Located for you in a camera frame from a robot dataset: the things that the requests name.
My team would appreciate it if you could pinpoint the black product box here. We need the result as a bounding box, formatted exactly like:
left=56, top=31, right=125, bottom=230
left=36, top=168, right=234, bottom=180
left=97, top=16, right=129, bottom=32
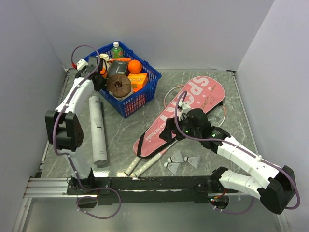
left=107, top=60, right=130, bottom=78

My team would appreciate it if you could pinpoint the orange snack box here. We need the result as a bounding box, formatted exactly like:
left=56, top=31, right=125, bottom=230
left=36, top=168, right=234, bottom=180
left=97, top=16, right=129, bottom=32
left=128, top=73, right=148, bottom=92

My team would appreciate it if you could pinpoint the badminton racket pink shaft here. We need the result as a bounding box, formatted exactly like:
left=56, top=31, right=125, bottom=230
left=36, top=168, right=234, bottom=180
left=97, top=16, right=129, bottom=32
left=131, top=104, right=226, bottom=177

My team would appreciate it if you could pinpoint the orange fruit rear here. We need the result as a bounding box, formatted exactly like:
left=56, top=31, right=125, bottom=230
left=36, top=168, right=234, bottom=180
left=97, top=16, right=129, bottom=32
left=128, top=59, right=142, bottom=74

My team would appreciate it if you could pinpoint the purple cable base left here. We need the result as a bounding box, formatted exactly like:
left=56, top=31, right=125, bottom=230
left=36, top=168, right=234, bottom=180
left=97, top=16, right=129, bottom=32
left=76, top=188, right=122, bottom=219

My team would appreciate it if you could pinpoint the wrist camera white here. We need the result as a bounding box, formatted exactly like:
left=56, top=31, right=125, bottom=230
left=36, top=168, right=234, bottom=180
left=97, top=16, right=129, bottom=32
left=72, top=59, right=88, bottom=71
left=178, top=102, right=191, bottom=114

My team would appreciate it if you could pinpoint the orange fruit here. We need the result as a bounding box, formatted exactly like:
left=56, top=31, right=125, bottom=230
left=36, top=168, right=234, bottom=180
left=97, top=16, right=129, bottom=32
left=128, top=59, right=142, bottom=74
left=100, top=67, right=108, bottom=79

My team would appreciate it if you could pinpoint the blue plastic basket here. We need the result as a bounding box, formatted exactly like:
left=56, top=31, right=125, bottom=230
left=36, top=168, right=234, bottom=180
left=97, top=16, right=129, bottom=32
left=99, top=41, right=162, bottom=118

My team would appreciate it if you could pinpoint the brown round cake pack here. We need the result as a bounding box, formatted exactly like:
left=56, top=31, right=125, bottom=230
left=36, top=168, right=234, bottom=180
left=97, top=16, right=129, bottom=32
left=106, top=74, right=133, bottom=99

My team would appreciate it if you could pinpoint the badminton racket under bag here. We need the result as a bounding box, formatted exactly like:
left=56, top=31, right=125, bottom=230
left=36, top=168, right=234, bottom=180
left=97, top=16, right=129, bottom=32
left=125, top=85, right=184, bottom=176

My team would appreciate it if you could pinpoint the cream paper bag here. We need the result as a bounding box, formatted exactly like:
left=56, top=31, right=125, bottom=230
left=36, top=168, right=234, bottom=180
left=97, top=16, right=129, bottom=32
left=99, top=53, right=111, bottom=70

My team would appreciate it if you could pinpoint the white shuttlecock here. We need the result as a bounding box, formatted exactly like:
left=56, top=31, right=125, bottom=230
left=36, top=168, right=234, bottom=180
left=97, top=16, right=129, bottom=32
left=167, top=151, right=184, bottom=163
left=164, top=162, right=181, bottom=176
left=183, top=156, right=201, bottom=169

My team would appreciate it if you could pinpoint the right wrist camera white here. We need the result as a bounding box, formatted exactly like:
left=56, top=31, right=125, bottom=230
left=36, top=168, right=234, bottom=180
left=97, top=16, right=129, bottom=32
left=178, top=102, right=191, bottom=114

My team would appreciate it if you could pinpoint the orange fruit front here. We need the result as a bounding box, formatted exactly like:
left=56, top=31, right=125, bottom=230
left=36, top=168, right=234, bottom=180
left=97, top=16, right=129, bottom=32
left=100, top=67, right=108, bottom=79

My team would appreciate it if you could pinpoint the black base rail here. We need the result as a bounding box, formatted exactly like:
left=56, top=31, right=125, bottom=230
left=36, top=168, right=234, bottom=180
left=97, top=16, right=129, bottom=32
left=67, top=176, right=225, bottom=205

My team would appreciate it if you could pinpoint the pink racket bag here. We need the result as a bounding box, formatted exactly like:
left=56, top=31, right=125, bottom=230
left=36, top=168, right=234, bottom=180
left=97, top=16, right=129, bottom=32
left=133, top=76, right=225, bottom=159

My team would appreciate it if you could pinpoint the white shuttlecock tube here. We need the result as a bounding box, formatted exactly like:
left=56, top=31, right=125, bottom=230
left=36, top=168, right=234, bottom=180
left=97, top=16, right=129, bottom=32
left=89, top=96, right=108, bottom=165

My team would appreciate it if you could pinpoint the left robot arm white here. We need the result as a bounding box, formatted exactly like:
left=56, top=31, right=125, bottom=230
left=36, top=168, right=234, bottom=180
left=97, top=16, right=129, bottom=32
left=45, top=57, right=106, bottom=194

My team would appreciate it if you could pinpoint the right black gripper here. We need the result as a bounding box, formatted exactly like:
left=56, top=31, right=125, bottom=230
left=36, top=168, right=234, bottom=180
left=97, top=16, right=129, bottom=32
left=159, top=115, right=201, bottom=143

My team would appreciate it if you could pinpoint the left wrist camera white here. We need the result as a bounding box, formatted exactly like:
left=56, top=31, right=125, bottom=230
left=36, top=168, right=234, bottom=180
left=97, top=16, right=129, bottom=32
left=72, top=59, right=88, bottom=71

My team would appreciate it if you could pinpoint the orange flat box rear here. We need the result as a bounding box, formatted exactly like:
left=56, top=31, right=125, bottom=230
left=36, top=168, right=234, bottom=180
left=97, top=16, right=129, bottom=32
left=108, top=58, right=132, bottom=62

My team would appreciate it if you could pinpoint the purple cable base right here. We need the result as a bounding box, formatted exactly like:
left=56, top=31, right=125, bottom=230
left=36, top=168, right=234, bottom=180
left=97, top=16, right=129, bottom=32
left=208, top=193, right=255, bottom=215

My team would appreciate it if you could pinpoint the purple cable base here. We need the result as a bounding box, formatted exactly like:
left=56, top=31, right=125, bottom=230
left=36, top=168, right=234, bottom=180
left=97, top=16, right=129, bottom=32
left=208, top=193, right=255, bottom=215
left=76, top=188, right=122, bottom=219

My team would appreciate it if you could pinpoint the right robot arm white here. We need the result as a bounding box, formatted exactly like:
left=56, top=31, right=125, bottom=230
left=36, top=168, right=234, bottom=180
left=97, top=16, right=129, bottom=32
left=159, top=108, right=300, bottom=214

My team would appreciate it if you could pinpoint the green drink bottle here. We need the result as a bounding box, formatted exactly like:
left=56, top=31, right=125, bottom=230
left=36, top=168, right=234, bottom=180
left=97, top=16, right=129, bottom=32
left=112, top=41, right=124, bottom=59

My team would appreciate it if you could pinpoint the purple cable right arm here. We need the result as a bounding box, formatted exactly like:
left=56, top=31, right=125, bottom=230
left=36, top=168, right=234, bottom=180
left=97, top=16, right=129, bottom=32
left=174, top=90, right=301, bottom=210

